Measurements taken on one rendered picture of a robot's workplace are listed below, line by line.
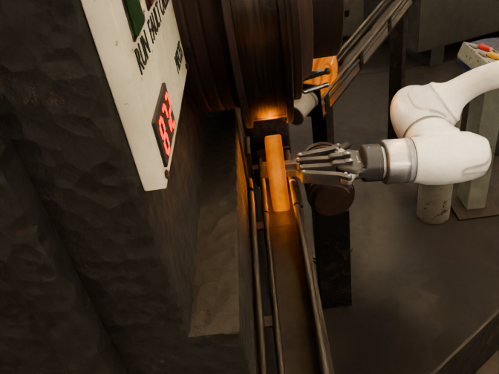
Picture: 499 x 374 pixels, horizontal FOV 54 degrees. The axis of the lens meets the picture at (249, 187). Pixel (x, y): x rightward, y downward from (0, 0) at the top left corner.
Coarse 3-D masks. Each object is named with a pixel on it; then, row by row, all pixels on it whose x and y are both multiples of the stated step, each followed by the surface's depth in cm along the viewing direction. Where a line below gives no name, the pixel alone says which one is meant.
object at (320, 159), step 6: (324, 156) 99; (330, 156) 98; (336, 156) 97; (342, 156) 97; (348, 156) 98; (300, 162) 98; (306, 162) 98; (312, 162) 98; (318, 162) 98; (324, 162) 98
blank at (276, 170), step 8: (272, 136) 96; (280, 136) 96; (272, 144) 93; (280, 144) 93; (272, 152) 92; (280, 152) 92; (272, 160) 91; (280, 160) 91; (272, 168) 91; (280, 168) 91; (272, 176) 91; (280, 176) 91; (272, 184) 91; (280, 184) 91; (272, 192) 92; (280, 192) 92; (272, 200) 93; (280, 200) 93; (288, 200) 93; (280, 208) 95; (288, 208) 96
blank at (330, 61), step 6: (318, 60) 133; (324, 60) 136; (330, 60) 139; (336, 60) 142; (318, 66) 133; (324, 66) 137; (330, 66) 140; (336, 66) 143; (330, 72) 141; (336, 72) 144; (318, 78) 135; (324, 78) 143; (330, 78) 142; (318, 84) 136; (324, 90) 140
